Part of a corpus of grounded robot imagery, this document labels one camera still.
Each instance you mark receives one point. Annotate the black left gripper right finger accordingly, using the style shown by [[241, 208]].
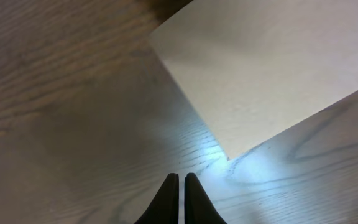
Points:
[[198, 207]]

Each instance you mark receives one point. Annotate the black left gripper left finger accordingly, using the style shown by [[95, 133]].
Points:
[[164, 207]]

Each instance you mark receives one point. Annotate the cardboard box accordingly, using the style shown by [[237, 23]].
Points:
[[254, 68]]

